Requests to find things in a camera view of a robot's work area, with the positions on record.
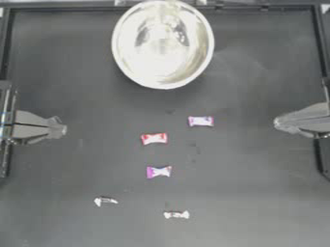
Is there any magenta white candy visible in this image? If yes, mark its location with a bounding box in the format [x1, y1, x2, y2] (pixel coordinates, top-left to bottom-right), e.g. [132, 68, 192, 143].
[145, 165, 172, 179]

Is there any pale purple candy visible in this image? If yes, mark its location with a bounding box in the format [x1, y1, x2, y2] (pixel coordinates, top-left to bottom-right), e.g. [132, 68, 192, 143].
[187, 115, 215, 127]

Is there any black table frame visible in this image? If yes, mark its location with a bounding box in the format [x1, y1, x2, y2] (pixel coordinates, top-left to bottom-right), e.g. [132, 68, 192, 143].
[0, 0, 330, 81]

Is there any steel bowl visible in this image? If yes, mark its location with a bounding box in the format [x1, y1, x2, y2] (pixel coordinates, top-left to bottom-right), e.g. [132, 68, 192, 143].
[111, 0, 216, 91]

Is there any red white candy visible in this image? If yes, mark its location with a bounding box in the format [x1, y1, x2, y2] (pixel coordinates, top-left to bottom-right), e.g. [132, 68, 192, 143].
[139, 132, 168, 146]

